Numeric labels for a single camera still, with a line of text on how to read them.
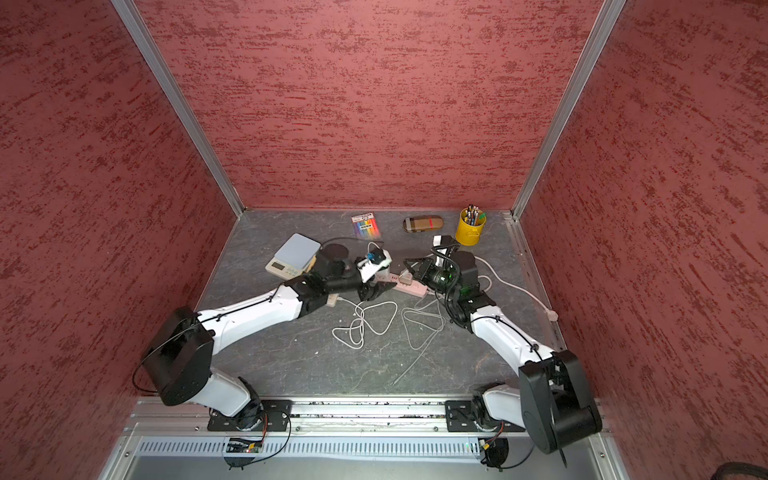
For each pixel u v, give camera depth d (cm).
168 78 83
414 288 96
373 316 92
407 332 89
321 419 75
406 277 96
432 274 73
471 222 100
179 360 43
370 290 71
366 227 114
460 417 74
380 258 68
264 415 74
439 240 77
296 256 103
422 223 115
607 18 71
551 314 95
